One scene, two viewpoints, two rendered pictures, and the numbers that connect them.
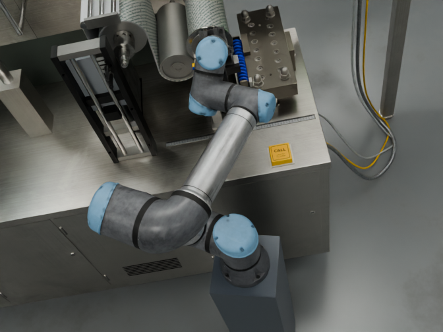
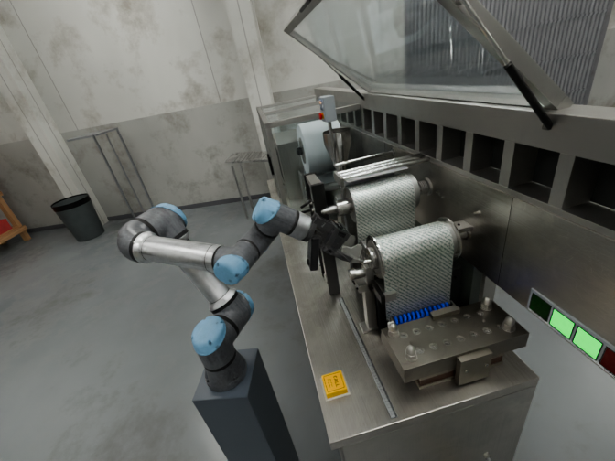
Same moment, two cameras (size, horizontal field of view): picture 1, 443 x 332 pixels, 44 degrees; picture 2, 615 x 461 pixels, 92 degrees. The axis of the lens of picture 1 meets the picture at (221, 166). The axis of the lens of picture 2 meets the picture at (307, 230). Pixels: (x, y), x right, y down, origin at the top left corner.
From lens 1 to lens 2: 1.35 m
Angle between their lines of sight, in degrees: 59
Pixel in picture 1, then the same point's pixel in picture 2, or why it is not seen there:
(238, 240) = (198, 334)
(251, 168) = (319, 361)
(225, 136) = (188, 244)
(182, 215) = (123, 236)
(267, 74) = (408, 339)
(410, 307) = not seen: outside the picture
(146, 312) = (303, 374)
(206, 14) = (393, 237)
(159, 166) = (319, 299)
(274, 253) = (231, 394)
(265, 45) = (452, 331)
